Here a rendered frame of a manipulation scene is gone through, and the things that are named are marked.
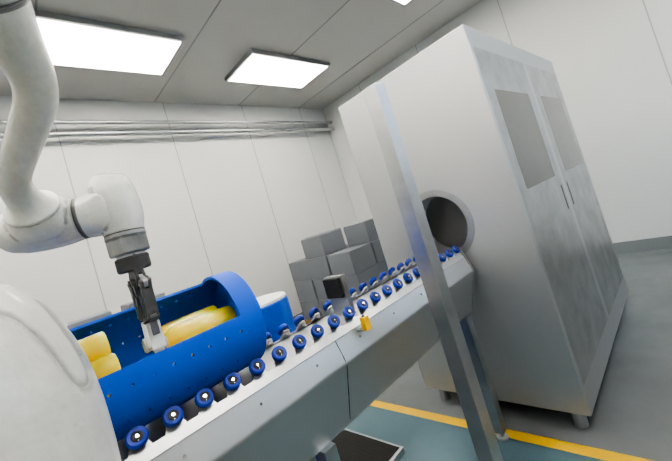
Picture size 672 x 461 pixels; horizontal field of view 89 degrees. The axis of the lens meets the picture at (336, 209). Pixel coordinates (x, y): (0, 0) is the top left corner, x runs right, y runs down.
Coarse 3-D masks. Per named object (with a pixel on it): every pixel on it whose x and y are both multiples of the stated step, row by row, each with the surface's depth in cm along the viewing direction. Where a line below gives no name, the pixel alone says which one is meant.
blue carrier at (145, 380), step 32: (192, 288) 103; (224, 288) 94; (96, 320) 86; (128, 320) 93; (160, 320) 100; (256, 320) 92; (128, 352) 95; (160, 352) 76; (192, 352) 80; (224, 352) 86; (256, 352) 94; (128, 384) 71; (160, 384) 75; (192, 384) 81; (128, 416) 71; (160, 416) 80
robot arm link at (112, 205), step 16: (96, 176) 81; (112, 176) 82; (96, 192) 80; (112, 192) 80; (128, 192) 83; (80, 208) 78; (96, 208) 79; (112, 208) 80; (128, 208) 82; (80, 224) 78; (96, 224) 79; (112, 224) 80; (128, 224) 81
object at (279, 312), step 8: (272, 304) 146; (280, 304) 148; (288, 304) 155; (264, 312) 143; (272, 312) 144; (280, 312) 147; (288, 312) 152; (264, 320) 142; (272, 320) 144; (280, 320) 146; (288, 320) 150; (272, 328) 143; (272, 336) 142; (280, 336) 144
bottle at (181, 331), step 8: (208, 312) 93; (216, 312) 93; (224, 312) 93; (232, 312) 94; (192, 320) 88; (200, 320) 89; (208, 320) 90; (216, 320) 91; (224, 320) 92; (176, 328) 85; (184, 328) 86; (192, 328) 87; (200, 328) 88; (208, 328) 89; (168, 336) 84; (176, 336) 84; (184, 336) 85; (192, 336) 86; (168, 344) 84
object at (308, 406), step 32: (416, 288) 145; (320, 320) 134; (384, 320) 127; (416, 320) 138; (288, 352) 108; (320, 352) 106; (352, 352) 112; (384, 352) 124; (416, 352) 141; (288, 384) 96; (320, 384) 101; (352, 384) 112; (384, 384) 126; (192, 416) 83; (224, 416) 84; (256, 416) 87; (288, 416) 93; (320, 416) 102; (352, 416) 114; (192, 448) 77; (224, 448) 80; (256, 448) 86; (288, 448) 94; (320, 448) 104
